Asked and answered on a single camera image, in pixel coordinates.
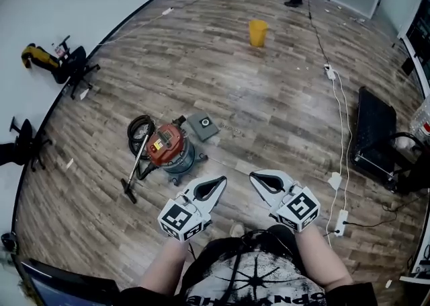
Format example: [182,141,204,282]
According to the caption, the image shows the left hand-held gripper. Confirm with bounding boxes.
[157,175,228,242]

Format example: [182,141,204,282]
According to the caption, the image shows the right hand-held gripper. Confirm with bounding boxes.
[249,169,321,233]

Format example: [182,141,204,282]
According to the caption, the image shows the person's left forearm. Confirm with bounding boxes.
[138,237,189,299]

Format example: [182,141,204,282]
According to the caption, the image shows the person's right forearm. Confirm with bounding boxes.
[294,223,353,291]

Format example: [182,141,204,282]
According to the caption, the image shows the person's left shoe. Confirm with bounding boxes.
[229,221,246,239]

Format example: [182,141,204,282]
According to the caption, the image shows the person's black trousers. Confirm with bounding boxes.
[196,223,298,260]

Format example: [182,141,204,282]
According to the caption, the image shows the white power adapter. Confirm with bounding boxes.
[327,171,343,190]

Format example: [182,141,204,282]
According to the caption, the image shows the red vacuum cleaner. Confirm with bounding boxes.
[146,115,206,187]

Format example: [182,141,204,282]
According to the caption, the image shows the metal vacuum wand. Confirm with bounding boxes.
[120,129,151,204]

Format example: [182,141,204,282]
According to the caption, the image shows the person's printed t-shirt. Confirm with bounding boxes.
[119,249,379,306]

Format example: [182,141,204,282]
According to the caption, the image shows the black platform trolley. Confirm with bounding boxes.
[349,85,430,194]

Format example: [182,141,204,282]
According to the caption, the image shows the yellow bucket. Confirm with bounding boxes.
[249,20,269,48]

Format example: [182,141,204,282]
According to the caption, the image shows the black tablet screen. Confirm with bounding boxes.
[19,257,120,306]

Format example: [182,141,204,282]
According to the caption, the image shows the small black box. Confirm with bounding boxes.
[400,56,415,77]

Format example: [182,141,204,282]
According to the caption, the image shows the black office chair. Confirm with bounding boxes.
[0,116,53,173]
[50,35,101,100]

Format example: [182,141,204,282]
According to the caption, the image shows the black helmet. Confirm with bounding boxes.
[0,231,17,252]

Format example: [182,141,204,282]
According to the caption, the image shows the yellow jacket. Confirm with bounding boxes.
[21,43,60,71]

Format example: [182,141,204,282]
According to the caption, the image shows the black chest cable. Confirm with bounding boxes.
[224,229,293,306]

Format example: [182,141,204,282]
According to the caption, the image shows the white power cord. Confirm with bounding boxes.
[331,69,353,213]

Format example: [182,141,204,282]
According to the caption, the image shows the black extension cable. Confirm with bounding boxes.
[305,0,331,69]

